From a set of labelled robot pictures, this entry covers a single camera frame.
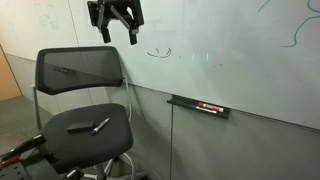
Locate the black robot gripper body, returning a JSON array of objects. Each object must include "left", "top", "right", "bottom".
[{"left": 87, "top": 0, "right": 145, "bottom": 30}]

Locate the black whiteboard duster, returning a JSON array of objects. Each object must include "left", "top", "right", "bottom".
[{"left": 66, "top": 120, "right": 96, "bottom": 135}]

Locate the narrow white whiteboard panel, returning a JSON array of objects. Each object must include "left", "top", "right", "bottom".
[{"left": 0, "top": 0, "right": 80, "bottom": 62}]

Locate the black marker tray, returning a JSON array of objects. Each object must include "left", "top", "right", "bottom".
[{"left": 166, "top": 94, "right": 232, "bottom": 121}]

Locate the large white whiteboard panel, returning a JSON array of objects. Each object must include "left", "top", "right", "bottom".
[{"left": 68, "top": 0, "right": 320, "bottom": 132}]

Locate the purple whiteboard marker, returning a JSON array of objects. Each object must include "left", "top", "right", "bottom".
[{"left": 89, "top": 117, "right": 111, "bottom": 137}]

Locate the green whiteboard marker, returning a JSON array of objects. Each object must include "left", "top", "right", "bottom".
[{"left": 190, "top": 105, "right": 219, "bottom": 115}]

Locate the red whiteboard marker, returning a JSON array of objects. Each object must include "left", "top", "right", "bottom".
[{"left": 196, "top": 101, "right": 225, "bottom": 114}]

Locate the orange door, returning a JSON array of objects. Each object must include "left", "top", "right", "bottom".
[{"left": 0, "top": 44, "right": 23, "bottom": 102}]

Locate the black mesh office chair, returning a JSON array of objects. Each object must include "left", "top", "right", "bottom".
[{"left": 31, "top": 45, "right": 150, "bottom": 180}]

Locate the small black clamp knob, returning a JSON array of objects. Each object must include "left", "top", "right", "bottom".
[{"left": 62, "top": 167, "right": 85, "bottom": 180}]

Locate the black clamp with orange handle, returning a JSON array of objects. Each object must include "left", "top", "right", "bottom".
[{"left": 0, "top": 133, "right": 48, "bottom": 168}]

